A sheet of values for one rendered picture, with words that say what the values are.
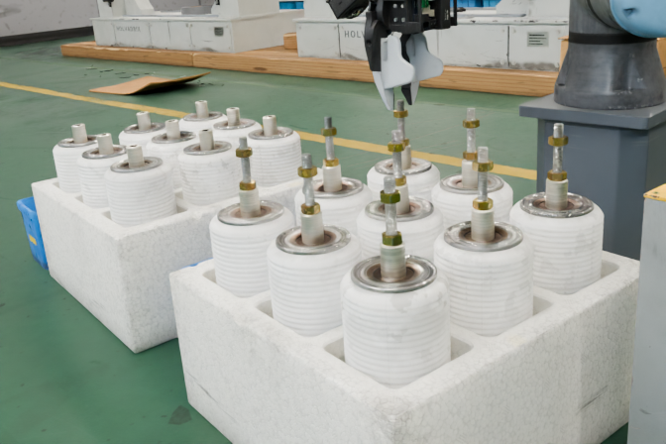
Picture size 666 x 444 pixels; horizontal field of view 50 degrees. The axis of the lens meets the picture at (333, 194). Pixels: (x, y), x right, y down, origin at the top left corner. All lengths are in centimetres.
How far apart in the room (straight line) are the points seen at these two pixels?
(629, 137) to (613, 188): 7
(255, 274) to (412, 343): 24
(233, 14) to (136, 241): 313
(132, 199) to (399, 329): 55
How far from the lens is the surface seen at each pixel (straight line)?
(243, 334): 73
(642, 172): 104
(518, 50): 280
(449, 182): 86
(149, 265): 104
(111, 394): 100
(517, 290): 69
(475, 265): 66
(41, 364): 112
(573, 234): 76
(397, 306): 59
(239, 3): 404
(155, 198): 105
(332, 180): 85
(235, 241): 77
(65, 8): 749
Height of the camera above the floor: 51
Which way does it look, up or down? 18 degrees down
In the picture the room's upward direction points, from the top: 4 degrees counter-clockwise
